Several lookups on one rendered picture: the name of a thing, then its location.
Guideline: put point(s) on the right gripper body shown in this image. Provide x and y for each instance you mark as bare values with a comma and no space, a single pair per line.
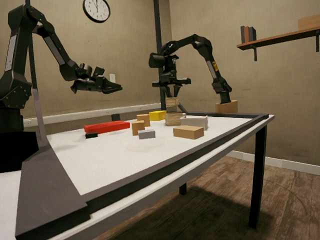
96,85

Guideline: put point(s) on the yellow block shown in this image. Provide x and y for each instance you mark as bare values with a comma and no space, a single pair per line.
157,115

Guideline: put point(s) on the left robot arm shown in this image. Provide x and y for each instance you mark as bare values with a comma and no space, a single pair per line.
204,47

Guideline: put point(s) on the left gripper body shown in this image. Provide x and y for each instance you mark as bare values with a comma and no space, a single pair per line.
175,81

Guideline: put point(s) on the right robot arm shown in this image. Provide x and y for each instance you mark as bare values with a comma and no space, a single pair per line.
14,88

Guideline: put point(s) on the red flat rectangular block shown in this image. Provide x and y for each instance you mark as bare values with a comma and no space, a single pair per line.
107,127

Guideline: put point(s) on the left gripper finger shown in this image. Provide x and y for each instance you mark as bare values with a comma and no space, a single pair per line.
167,90
176,89

